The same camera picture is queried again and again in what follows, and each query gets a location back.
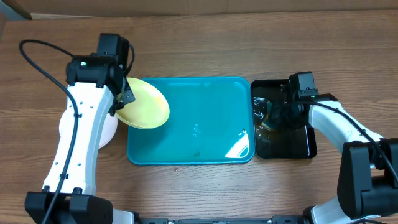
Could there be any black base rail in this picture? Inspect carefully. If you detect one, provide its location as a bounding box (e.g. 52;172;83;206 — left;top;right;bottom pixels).
134;215;310;224

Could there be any white plate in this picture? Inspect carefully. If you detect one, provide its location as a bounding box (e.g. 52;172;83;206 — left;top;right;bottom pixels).
58;107;118;152

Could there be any green rimmed plate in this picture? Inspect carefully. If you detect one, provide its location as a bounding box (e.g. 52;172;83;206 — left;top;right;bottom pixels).
116;78;170;129

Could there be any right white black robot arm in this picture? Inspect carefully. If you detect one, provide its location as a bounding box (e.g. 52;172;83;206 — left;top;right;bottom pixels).
262;72;397;224

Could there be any black water tray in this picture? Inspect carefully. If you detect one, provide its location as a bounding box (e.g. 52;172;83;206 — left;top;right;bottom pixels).
251;79;317;159

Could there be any green yellow scrub sponge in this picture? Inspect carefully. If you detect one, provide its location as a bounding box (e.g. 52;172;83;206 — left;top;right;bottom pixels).
261;101;275;130

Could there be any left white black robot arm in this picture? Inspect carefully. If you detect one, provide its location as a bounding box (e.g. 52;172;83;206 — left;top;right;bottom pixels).
19;34;136;223

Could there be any teal plastic serving tray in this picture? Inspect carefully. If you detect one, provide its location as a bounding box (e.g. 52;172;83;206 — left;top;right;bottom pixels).
127;77;255;165

